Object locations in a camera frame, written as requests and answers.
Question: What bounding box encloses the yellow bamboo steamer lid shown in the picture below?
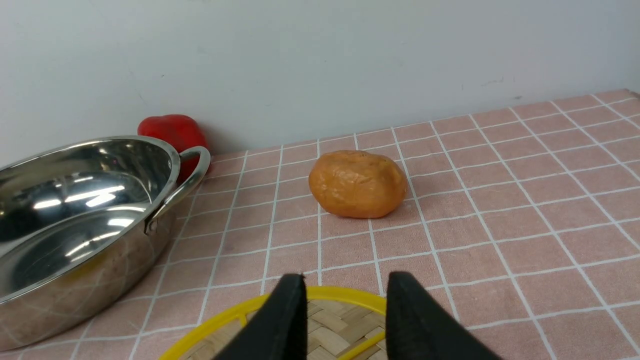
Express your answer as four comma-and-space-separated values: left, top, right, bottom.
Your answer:
161, 286, 387, 360

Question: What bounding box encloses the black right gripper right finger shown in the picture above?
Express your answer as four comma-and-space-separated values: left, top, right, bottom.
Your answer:
385, 271, 501, 360

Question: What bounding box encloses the stainless steel pot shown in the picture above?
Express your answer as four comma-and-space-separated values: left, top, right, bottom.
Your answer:
0, 136, 211, 351

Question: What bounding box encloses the red bell pepper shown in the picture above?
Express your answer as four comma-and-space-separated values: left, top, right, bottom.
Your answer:
137, 114, 210, 153

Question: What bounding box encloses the pink checkered tablecloth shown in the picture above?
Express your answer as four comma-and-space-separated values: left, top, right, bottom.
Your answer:
1, 89, 639, 360

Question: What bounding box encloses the orange potato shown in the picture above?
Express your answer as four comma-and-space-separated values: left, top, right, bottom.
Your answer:
308, 150, 409, 219

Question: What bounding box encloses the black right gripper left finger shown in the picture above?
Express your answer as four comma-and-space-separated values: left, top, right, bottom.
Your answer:
214, 273, 308, 360

